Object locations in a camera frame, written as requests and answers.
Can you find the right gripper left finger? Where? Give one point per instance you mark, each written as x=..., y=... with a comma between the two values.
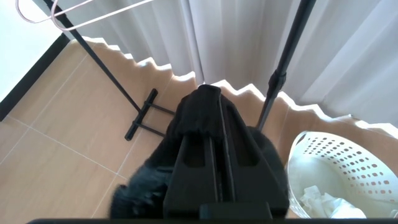
x=189, y=186

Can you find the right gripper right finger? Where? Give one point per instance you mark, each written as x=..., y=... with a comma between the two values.
x=248, y=180

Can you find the black shorts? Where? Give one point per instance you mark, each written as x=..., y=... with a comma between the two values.
x=199, y=112

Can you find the white laundry basket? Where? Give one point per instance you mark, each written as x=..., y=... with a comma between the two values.
x=314, y=174

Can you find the black clothes rack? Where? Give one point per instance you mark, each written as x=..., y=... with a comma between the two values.
x=287, y=53

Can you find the white printed garment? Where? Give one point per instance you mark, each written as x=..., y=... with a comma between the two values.
x=329, y=202

